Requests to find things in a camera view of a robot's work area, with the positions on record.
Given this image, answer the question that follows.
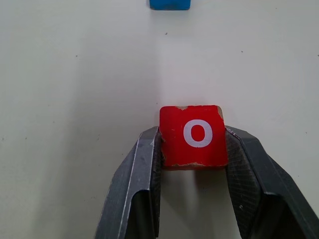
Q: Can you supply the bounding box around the red letter O block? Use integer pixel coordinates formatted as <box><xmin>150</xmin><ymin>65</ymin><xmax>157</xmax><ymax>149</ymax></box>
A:
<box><xmin>159</xmin><ymin>105</ymin><xmax>229</xmax><ymax>170</ymax></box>

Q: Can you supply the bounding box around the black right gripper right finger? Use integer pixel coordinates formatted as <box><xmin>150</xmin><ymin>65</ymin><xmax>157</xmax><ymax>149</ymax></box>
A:
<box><xmin>224</xmin><ymin>125</ymin><xmax>319</xmax><ymax>239</ymax></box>

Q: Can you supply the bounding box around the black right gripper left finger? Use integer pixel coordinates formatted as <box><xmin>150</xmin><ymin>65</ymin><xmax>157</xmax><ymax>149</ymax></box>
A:
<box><xmin>94</xmin><ymin>126</ymin><xmax>165</xmax><ymax>239</ymax></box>

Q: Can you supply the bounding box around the blue wooden block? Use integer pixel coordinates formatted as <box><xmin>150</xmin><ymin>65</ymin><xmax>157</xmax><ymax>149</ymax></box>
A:
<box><xmin>149</xmin><ymin>0</ymin><xmax>193</xmax><ymax>11</ymax></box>

